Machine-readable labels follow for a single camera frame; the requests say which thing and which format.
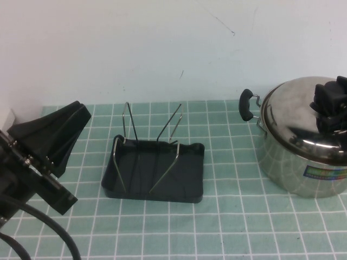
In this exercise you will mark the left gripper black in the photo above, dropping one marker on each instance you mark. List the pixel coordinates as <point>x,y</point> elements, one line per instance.
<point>40,184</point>

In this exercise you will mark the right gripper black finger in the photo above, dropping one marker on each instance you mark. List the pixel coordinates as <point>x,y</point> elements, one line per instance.
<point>333,92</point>
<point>336,123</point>

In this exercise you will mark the stainless steel pot lid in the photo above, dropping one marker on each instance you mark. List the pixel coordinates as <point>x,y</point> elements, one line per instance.
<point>292,116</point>

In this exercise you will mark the white cabinet box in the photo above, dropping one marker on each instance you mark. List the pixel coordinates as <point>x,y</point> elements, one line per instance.
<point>12,116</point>

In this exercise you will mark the green tile pattern tablecloth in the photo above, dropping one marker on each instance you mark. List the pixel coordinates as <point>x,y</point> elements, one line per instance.
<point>189,230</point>

